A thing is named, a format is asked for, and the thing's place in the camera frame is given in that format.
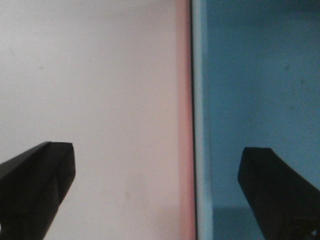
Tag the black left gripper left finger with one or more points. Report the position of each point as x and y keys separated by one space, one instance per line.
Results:
x=33 y=185

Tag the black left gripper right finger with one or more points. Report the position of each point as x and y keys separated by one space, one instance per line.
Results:
x=284 y=204

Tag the light blue plastic box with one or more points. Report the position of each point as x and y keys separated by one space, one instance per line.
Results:
x=256 y=83

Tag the pink plastic box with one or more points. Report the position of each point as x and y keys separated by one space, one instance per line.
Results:
x=187 y=196

